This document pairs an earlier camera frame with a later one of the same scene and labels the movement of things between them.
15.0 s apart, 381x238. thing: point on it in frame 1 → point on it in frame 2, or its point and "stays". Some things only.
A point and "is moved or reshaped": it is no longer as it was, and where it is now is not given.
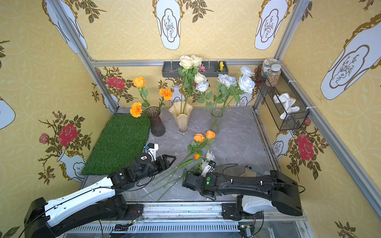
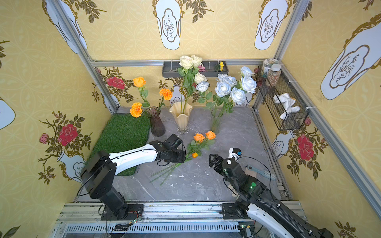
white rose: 210,156 is moved or reshaped
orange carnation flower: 136,110 stays
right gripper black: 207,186 → 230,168
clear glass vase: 216,120 stays
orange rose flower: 139,82 stays
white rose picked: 246,85 stays
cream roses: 189,64 stays
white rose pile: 201,87 stays
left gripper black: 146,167 → 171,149
